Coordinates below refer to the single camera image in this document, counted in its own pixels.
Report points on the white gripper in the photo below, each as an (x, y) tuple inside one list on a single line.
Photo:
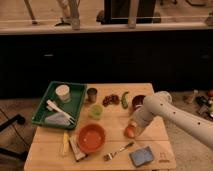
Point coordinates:
[(141, 118)]

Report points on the blue sponge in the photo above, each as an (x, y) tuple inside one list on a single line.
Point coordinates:
[(141, 156)]

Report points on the white cup in tray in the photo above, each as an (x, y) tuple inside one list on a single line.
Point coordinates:
[(63, 92)]

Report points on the purple grapes bunch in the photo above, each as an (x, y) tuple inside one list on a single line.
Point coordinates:
[(111, 100)]

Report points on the wooden table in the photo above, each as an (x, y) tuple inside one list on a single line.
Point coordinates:
[(106, 146)]

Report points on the dark red bowl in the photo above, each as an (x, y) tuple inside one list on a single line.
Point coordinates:
[(137, 101)]

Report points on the green plastic cup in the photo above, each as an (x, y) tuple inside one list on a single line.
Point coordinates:
[(95, 111)]

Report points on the yellow banana toy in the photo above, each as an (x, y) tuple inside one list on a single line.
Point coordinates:
[(65, 147)]

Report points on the white plastic fork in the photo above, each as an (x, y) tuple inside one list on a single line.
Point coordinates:
[(55, 107)]

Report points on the metal cup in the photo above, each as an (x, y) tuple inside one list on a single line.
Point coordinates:
[(92, 95)]

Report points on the orange bowl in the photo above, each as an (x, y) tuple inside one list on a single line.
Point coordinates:
[(91, 138)]

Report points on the metal fork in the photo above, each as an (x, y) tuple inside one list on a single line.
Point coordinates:
[(111, 155)]

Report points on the grey folded cloth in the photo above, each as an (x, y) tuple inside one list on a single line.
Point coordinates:
[(57, 118)]

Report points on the red apple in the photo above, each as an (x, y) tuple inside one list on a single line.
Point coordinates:
[(129, 131)]

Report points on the brown wooden block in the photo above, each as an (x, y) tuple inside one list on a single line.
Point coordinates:
[(78, 154)]

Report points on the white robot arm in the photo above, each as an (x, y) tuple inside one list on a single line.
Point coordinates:
[(160, 104)]

